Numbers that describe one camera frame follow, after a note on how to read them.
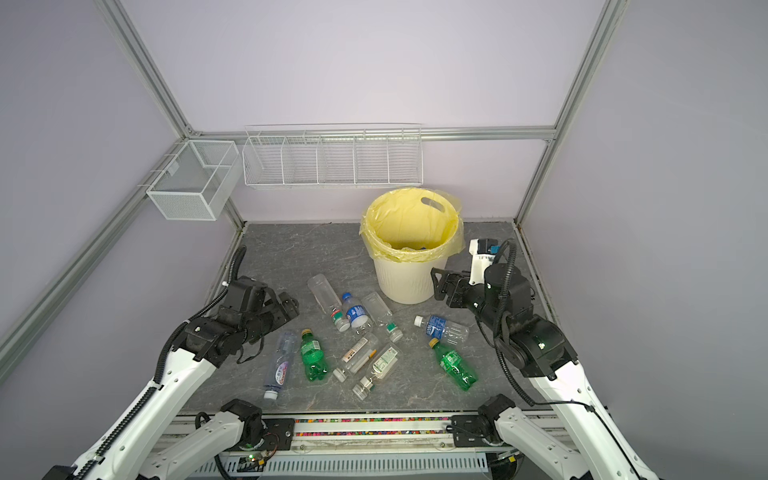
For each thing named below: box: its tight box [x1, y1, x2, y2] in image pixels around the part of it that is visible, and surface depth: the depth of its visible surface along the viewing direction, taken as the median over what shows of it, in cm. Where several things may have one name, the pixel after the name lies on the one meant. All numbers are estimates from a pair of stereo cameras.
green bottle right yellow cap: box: [428, 338, 478, 392], surface depth 82 cm
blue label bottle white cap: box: [414, 315, 470, 347], surface depth 88 cm
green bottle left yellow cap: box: [300, 328, 329, 382], surface depth 84 cm
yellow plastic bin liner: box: [359, 187, 465, 263], surface depth 91 cm
